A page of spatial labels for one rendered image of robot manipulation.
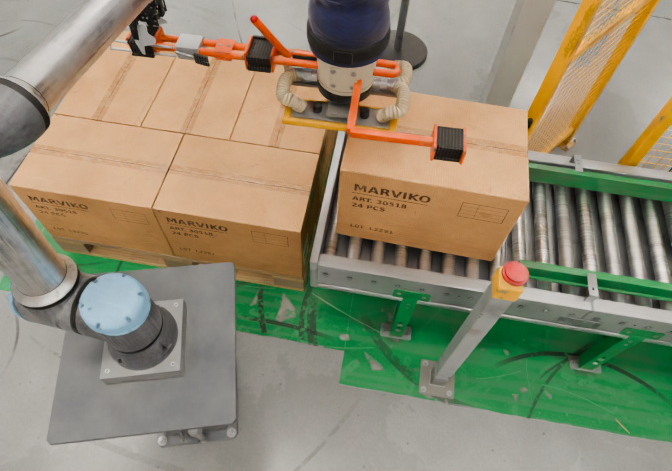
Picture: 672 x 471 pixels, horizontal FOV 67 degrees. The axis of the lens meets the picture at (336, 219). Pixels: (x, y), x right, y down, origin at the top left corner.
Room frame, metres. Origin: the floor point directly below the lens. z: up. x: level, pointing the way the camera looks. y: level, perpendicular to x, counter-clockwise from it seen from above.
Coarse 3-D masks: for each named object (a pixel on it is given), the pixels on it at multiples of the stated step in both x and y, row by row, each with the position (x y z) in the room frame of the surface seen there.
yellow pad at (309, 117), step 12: (288, 108) 1.09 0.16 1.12; (312, 108) 1.09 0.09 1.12; (324, 108) 1.09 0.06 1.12; (360, 108) 1.10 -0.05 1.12; (372, 108) 1.11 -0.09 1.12; (288, 120) 1.04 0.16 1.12; (300, 120) 1.04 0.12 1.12; (312, 120) 1.05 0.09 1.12; (324, 120) 1.05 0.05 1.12; (336, 120) 1.05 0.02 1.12; (360, 120) 1.05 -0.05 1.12; (372, 120) 1.06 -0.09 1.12; (396, 120) 1.07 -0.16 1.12
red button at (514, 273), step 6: (510, 264) 0.65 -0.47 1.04; (516, 264) 0.65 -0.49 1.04; (522, 264) 0.65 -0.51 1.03; (504, 270) 0.63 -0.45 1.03; (510, 270) 0.63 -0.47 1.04; (516, 270) 0.63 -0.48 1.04; (522, 270) 0.63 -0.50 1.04; (504, 276) 0.61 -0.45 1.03; (510, 276) 0.61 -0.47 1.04; (516, 276) 0.61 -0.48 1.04; (522, 276) 0.61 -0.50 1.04; (528, 276) 0.62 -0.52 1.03; (510, 282) 0.60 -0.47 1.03; (516, 282) 0.60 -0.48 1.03; (522, 282) 0.60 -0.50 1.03
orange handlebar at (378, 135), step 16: (160, 48) 1.19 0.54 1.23; (208, 48) 1.19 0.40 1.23; (224, 48) 1.19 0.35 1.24; (240, 48) 1.21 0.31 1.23; (288, 64) 1.16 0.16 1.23; (304, 64) 1.15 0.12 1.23; (384, 64) 1.17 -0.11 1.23; (352, 96) 1.03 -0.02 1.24; (352, 112) 0.97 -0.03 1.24; (352, 128) 0.91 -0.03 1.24; (416, 144) 0.88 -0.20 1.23
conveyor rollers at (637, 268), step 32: (544, 192) 1.27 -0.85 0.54; (576, 192) 1.29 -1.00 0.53; (544, 224) 1.11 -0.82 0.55; (608, 224) 1.13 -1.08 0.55; (352, 256) 0.91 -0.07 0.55; (448, 256) 0.93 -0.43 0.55; (512, 256) 0.97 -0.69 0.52; (544, 256) 0.96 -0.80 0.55; (608, 256) 0.99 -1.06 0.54; (640, 256) 0.99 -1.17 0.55; (544, 288) 0.83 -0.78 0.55
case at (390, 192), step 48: (384, 96) 1.34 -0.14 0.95; (432, 96) 1.36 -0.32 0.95; (384, 144) 1.12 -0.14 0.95; (480, 144) 1.15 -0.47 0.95; (384, 192) 0.98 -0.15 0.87; (432, 192) 0.96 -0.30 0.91; (480, 192) 0.95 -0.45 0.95; (528, 192) 0.96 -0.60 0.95; (384, 240) 0.98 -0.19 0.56; (432, 240) 0.96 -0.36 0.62; (480, 240) 0.93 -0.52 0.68
